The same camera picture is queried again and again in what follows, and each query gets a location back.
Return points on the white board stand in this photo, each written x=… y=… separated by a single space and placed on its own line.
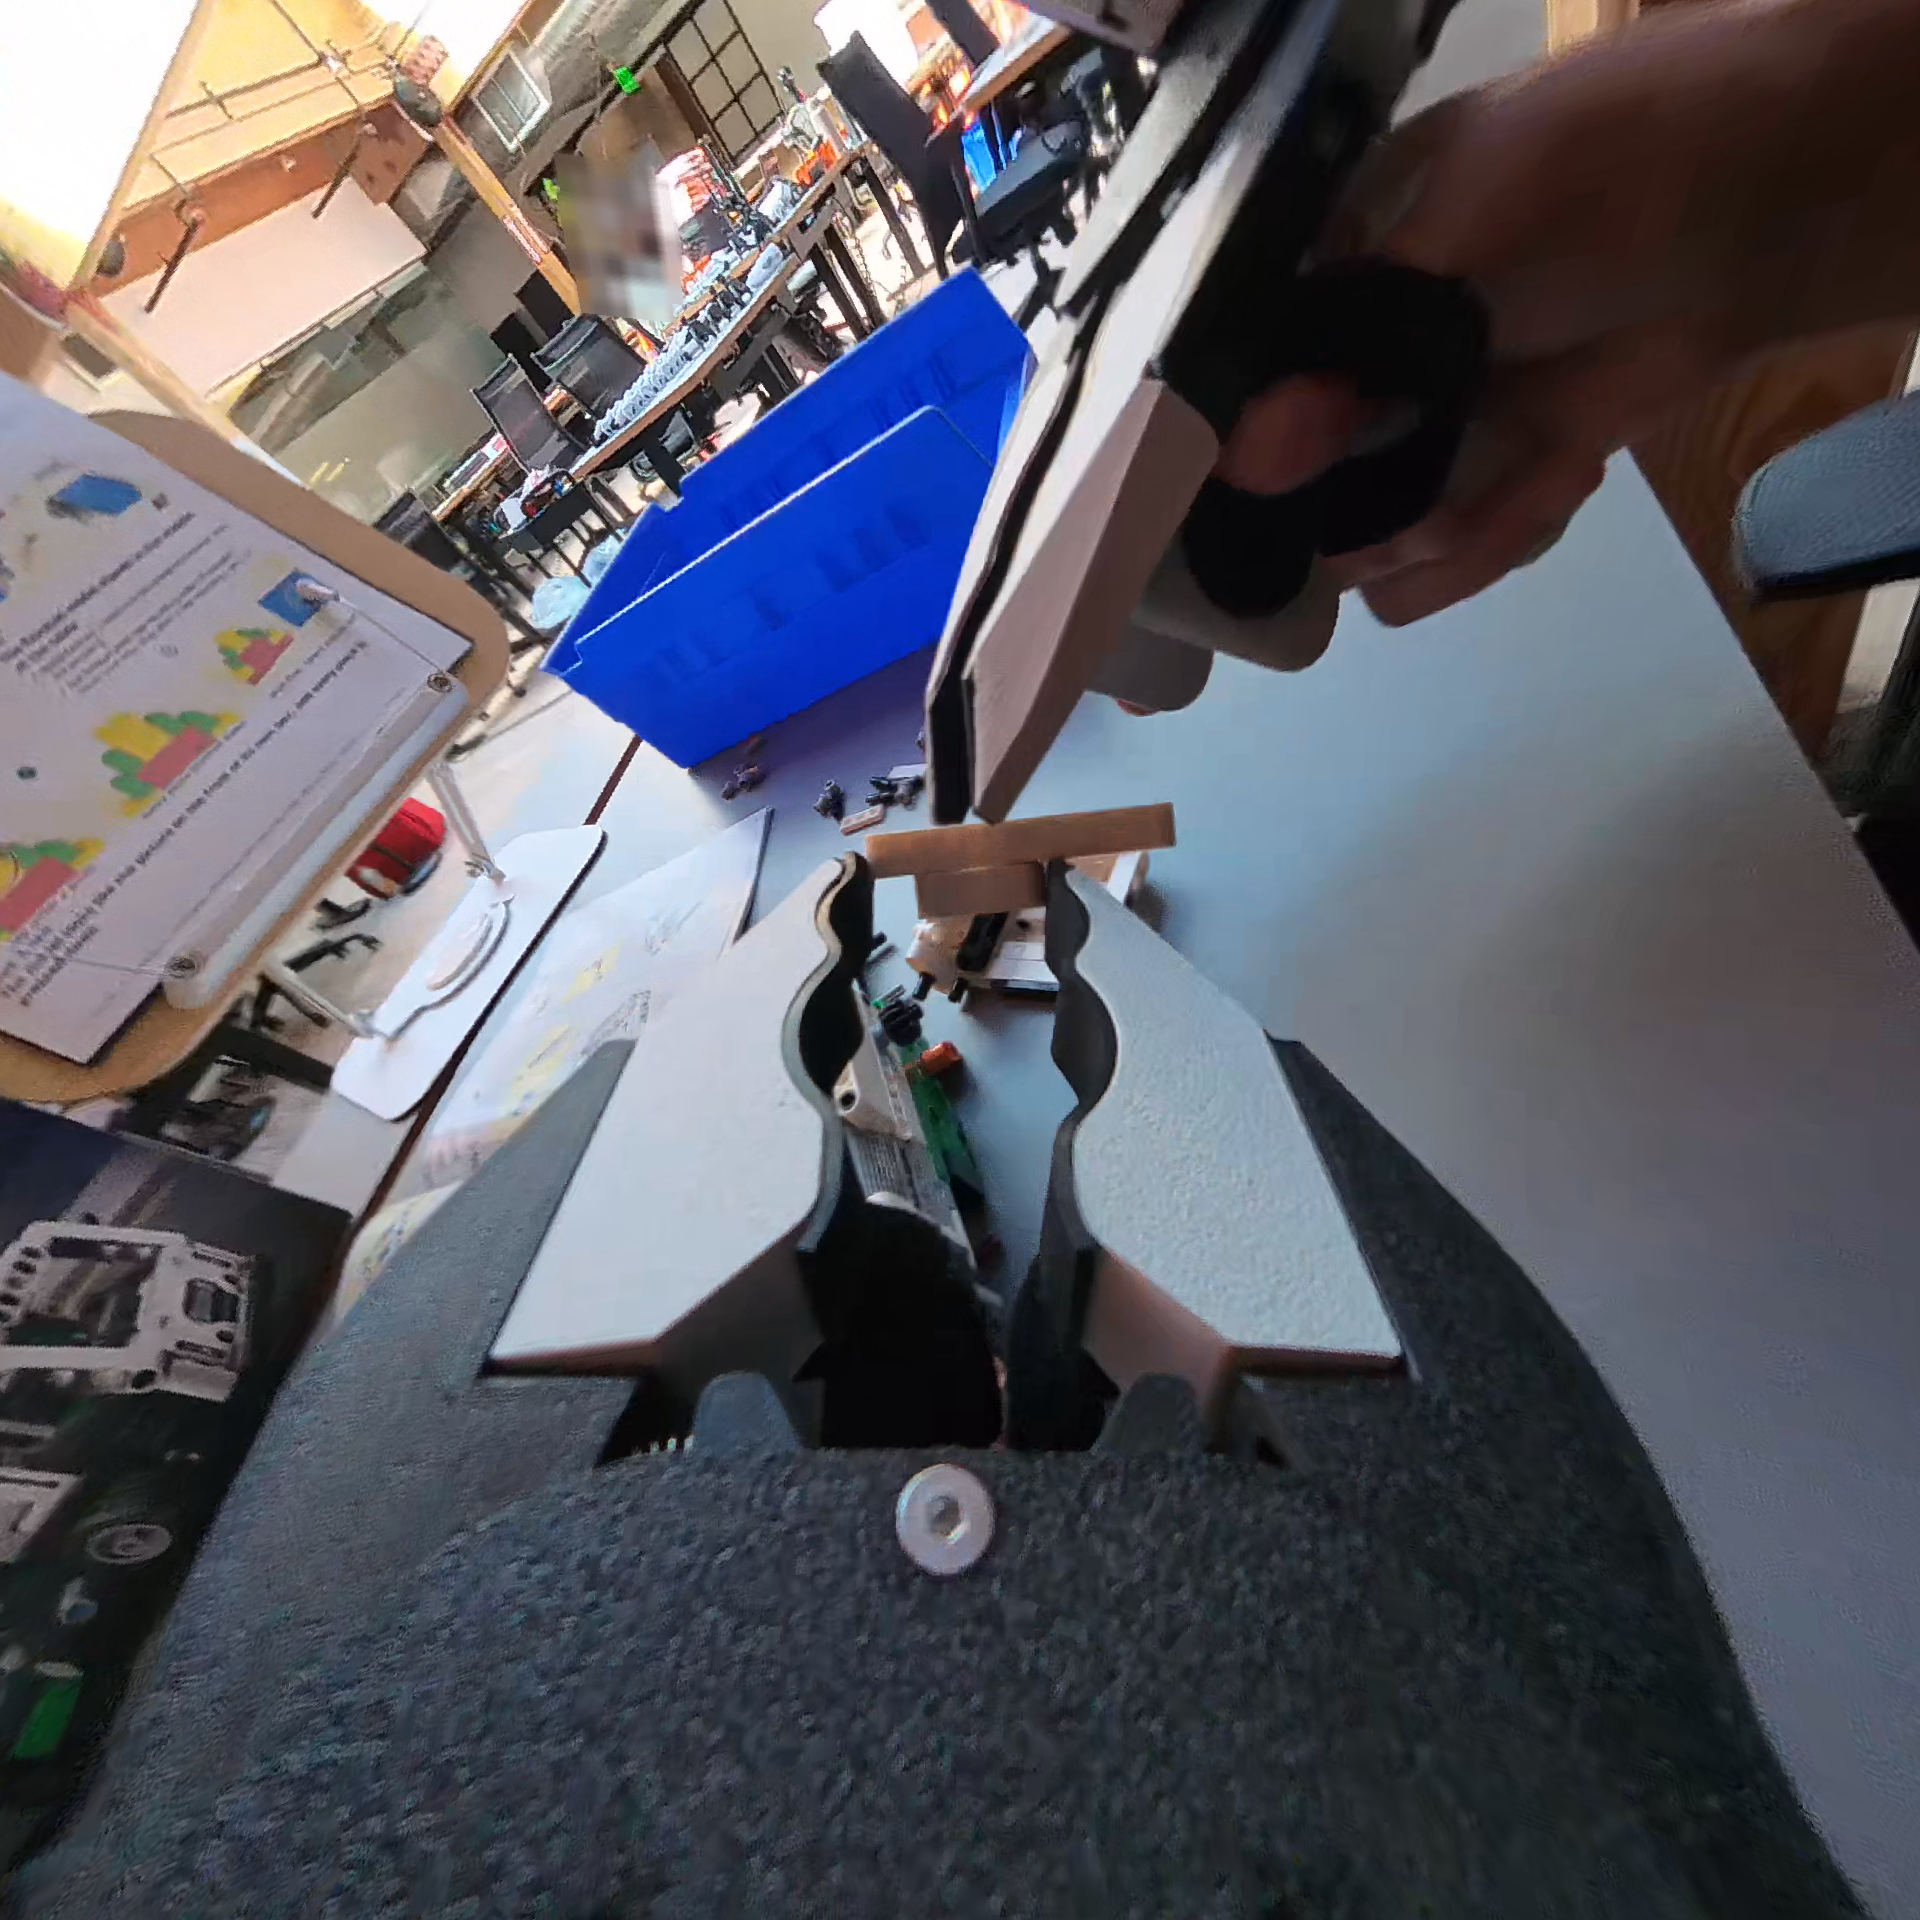
x=496 y=931

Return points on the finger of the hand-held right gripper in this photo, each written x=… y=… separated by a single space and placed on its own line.
x=1079 y=601
x=1035 y=449

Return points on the lego truck model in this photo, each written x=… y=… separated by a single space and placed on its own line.
x=900 y=1139

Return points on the red bag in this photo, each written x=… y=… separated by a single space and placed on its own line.
x=396 y=848

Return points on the blue plastic bin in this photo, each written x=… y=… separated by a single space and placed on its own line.
x=779 y=601

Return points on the person's right hand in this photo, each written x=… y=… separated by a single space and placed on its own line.
x=1591 y=255

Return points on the white lego subassembly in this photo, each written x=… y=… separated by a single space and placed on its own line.
x=1020 y=841

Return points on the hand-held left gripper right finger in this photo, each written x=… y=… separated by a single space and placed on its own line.
x=1231 y=1201

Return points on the lego set box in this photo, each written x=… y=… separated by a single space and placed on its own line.
x=150 y=1322

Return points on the wooden instruction board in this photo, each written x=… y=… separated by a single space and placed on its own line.
x=60 y=1080

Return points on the scattered small lego pieces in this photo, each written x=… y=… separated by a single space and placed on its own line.
x=891 y=782

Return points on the long table with lego models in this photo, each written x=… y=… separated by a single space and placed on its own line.
x=705 y=366

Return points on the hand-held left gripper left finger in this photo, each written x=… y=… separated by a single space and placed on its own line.
x=674 y=1187

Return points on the black office chair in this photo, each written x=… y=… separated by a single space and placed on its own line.
x=1830 y=497
x=884 y=120
x=518 y=420
x=584 y=361

